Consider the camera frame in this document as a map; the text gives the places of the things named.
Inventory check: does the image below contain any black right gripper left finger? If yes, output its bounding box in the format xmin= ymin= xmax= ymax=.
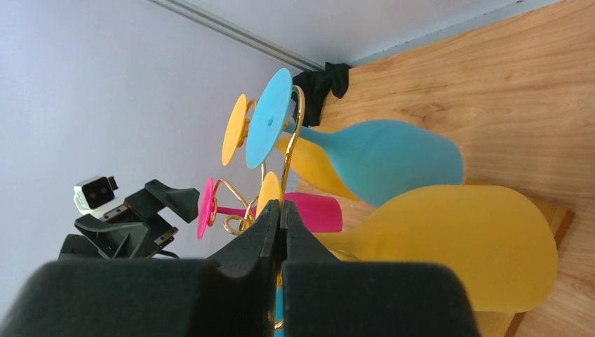
xmin=1 ymin=200 xmax=281 ymax=336

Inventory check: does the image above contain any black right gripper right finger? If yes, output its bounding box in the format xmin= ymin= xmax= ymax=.
xmin=280 ymin=201 xmax=480 ymax=336

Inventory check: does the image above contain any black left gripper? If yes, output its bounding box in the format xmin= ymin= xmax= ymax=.
xmin=58 ymin=179 xmax=200 ymax=260

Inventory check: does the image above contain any blue wine glass front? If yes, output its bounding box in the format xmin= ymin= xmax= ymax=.
xmin=274 ymin=285 xmax=285 ymax=337

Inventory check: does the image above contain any blue wine glass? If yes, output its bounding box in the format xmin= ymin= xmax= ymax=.
xmin=274 ymin=285 xmax=285 ymax=337
xmin=246 ymin=68 xmax=464 ymax=207

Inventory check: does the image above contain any pink wine glass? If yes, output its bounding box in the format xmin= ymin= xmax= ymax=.
xmin=196 ymin=177 xmax=343 ymax=240

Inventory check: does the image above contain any yellow wine glass rear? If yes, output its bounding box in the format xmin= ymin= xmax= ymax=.
xmin=221 ymin=93 xmax=359 ymax=201

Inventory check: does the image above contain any blue wine glass rear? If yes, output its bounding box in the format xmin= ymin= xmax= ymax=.
xmin=246 ymin=68 xmax=464 ymax=207

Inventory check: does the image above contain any black cloth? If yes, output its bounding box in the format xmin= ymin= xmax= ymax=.
xmin=293 ymin=62 xmax=352 ymax=127

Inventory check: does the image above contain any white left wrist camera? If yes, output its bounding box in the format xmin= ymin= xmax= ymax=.
xmin=73 ymin=176 xmax=125 ymax=221

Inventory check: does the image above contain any gold wire wine glass rack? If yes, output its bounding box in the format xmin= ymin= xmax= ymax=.
xmin=206 ymin=85 xmax=307 ymax=332

